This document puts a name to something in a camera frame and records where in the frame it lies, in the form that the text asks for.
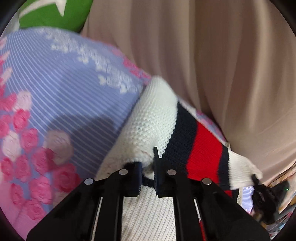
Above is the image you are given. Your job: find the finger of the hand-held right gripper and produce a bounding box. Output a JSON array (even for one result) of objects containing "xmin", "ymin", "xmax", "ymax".
[{"xmin": 251, "ymin": 174, "xmax": 270, "ymax": 217}]

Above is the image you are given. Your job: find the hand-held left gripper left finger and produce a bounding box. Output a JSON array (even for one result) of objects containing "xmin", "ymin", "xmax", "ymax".
[{"xmin": 26, "ymin": 162, "xmax": 143, "ymax": 241}]

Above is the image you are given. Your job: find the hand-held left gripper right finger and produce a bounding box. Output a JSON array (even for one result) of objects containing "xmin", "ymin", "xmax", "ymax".
[{"xmin": 153, "ymin": 146, "xmax": 270, "ymax": 241}]

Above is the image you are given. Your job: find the white knit striped sweater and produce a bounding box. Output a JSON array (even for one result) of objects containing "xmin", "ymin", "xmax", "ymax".
[{"xmin": 92, "ymin": 76, "xmax": 264, "ymax": 241}]

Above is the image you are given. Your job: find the floral pink blue bedsheet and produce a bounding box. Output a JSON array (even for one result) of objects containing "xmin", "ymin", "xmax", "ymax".
[{"xmin": 0, "ymin": 27, "xmax": 255, "ymax": 241}]

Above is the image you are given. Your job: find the beige curtain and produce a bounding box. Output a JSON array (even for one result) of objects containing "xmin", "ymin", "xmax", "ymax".
[{"xmin": 81, "ymin": 0, "xmax": 296, "ymax": 187}]

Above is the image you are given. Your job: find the green white pillow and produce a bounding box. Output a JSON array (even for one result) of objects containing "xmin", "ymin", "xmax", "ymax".
[{"xmin": 18, "ymin": 0, "xmax": 93, "ymax": 33}]

